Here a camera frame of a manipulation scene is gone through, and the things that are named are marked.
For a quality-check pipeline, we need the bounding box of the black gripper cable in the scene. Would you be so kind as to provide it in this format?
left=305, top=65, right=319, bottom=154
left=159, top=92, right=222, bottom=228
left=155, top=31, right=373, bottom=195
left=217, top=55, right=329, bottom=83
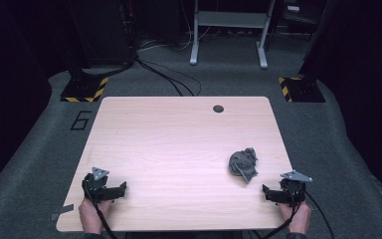
left=262, top=192, right=334, bottom=239
left=83, top=185, right=118, bottom=239

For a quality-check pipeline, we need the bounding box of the black cabinet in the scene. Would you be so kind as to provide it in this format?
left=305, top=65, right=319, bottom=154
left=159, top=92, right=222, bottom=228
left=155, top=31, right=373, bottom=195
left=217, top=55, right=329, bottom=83
left=64, top=0, right=135, bottom=69

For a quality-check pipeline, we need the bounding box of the white metal stand frame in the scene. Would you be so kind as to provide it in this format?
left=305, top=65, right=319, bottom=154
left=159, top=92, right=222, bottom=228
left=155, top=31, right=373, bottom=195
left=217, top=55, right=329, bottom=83
left=189, top=0, right=277, bottom=70

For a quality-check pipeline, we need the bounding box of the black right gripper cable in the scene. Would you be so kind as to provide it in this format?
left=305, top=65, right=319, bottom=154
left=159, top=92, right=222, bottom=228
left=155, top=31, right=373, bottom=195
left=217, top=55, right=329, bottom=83
left=262, top=192, right=334, bottom=239

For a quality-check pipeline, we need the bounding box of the person's right hand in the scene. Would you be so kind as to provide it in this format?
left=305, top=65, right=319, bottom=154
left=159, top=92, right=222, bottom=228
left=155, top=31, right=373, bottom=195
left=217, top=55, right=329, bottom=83
left=280, top=201, right=312, bottom=235

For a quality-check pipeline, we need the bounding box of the grey tape piece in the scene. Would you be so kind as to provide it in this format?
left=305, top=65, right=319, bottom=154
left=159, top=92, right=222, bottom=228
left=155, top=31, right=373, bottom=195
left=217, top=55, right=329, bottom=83
left=50, top=203, right=75, bottom=222

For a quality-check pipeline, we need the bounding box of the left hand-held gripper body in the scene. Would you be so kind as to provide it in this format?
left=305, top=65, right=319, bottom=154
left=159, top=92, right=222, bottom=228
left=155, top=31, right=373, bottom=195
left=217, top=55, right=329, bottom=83
left=82, top=166, right=113, bottom=204

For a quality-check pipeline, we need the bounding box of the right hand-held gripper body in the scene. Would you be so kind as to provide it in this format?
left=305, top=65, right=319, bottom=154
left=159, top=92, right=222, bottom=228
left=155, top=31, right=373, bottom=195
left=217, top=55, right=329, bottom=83
left=278, top=169, right=313, bottom=207

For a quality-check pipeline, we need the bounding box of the dark stand post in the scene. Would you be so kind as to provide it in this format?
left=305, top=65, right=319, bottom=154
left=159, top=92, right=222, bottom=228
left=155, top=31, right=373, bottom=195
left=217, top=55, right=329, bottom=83
left=297, top=0, right=341, bottom=81

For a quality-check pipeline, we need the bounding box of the person's left hand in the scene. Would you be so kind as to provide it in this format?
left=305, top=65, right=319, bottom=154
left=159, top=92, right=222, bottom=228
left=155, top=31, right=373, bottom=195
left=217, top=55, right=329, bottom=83
left=78, top=197, right=112, bottom=235

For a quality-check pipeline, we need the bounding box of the grey towel cloth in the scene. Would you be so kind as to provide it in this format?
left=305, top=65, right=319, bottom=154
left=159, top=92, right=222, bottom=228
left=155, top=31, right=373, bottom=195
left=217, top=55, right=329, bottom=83
left=228, top=146, right=259, bottom=184

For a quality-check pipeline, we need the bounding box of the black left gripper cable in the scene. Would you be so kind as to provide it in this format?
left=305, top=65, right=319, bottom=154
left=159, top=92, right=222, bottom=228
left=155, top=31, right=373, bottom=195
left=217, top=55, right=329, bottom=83
left=83, top=185, right=118, bottom=239

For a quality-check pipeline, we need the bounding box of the hazard striped base plate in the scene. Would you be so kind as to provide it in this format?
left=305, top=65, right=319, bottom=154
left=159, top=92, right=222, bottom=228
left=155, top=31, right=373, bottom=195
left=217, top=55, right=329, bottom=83
left=278, top=77, right=326, bottom=104
left=60, top=77, right=109, bottom=104

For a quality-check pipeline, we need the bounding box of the black floor cable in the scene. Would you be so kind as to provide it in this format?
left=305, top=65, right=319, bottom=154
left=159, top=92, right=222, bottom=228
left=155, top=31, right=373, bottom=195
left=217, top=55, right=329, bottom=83
left=134, top=56, right=185, bottom=98
left=142, top=59, right=203, bottom=98

